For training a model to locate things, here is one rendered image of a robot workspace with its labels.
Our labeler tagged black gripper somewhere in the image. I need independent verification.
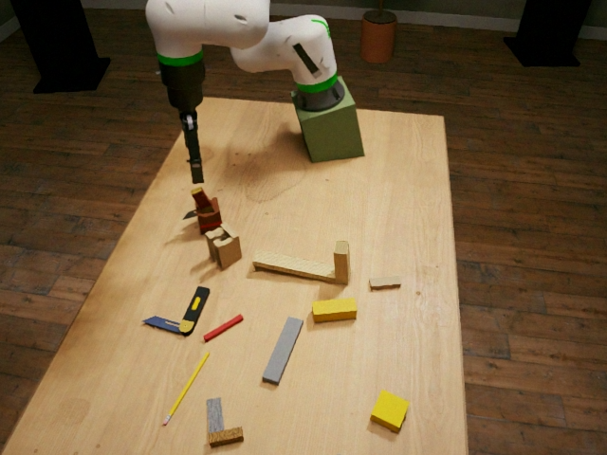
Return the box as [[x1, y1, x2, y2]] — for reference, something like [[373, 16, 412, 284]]
[[166, 83, 204, 184]]

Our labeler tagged try square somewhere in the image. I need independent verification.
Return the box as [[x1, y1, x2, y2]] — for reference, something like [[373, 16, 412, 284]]
[[207, 397, 244, 447]]

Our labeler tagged yellow pencil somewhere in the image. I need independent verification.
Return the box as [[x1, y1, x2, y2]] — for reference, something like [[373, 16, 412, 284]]
[[163, 352, 210, 426]]

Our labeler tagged red flat bar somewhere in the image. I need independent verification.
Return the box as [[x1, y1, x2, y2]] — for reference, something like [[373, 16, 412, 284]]
[[203, 314, 244, 342]]

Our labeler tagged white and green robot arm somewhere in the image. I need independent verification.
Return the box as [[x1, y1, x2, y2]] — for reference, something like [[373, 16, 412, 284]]
[[146, 0, 345, 113]]

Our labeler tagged black and blue sliding bevel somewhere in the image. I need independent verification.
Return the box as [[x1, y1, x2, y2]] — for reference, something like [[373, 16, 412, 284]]
[[142, 286, 211, 337]]

